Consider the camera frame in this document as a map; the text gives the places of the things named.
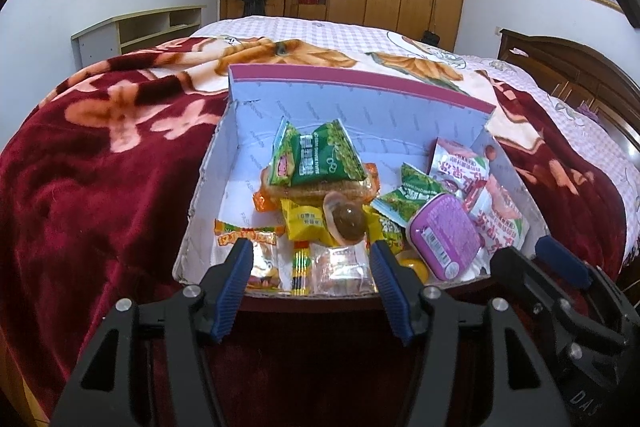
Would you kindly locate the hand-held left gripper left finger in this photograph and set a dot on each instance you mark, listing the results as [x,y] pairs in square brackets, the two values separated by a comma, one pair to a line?
[235,287]

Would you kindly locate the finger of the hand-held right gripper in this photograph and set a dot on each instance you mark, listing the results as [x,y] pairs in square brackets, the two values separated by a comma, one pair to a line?
[562,259]
[520,277]

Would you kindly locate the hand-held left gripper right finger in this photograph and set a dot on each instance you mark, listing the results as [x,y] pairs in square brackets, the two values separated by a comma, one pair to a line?
[392,292]

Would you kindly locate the yellow candy packet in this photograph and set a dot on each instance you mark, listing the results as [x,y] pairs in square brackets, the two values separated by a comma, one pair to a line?
[305,222]
[415,269]

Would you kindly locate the orange red snack packet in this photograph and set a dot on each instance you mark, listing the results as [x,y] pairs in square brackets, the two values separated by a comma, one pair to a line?
[260,257]

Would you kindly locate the clear snack packet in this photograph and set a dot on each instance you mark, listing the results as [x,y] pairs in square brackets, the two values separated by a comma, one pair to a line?
[340,269]

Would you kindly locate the white pink jelly pouch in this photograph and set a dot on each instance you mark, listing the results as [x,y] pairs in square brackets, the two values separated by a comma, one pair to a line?
[457,164]
[500,217]

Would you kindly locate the rainbow striped candy strip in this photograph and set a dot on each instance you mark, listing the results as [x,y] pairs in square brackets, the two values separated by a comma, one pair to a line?
[301,269]

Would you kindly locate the purple plastic jelly cup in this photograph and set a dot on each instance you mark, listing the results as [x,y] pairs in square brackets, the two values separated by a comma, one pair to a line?
[442,237]

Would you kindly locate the orange jelly cup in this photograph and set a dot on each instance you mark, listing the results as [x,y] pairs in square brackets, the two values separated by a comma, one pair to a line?
[345,219]

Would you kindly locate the golden cracker packet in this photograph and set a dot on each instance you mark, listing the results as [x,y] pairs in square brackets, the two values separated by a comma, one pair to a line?
[310,192]

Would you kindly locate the pink cardboard box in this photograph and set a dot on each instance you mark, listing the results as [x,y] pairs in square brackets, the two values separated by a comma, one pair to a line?
[360,112]

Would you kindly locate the red floral blanket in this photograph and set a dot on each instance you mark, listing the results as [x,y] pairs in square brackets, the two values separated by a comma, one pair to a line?
[100,187]

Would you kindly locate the wooden headboard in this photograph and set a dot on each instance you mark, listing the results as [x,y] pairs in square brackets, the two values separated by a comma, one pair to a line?
[560,62]

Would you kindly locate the black bag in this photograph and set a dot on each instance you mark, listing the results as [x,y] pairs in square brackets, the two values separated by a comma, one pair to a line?
[431,37]

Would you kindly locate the grey shelf unit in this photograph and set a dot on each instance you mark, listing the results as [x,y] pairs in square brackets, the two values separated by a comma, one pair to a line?
[140,29]

